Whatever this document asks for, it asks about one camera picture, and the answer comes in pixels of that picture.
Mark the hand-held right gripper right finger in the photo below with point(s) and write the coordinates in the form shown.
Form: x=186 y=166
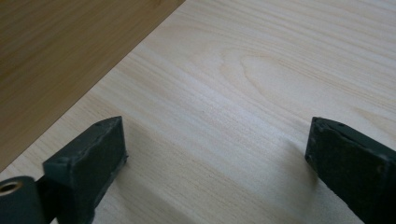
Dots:
x=355 y=161

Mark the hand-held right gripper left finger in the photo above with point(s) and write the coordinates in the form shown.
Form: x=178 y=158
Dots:
x=84 y=168

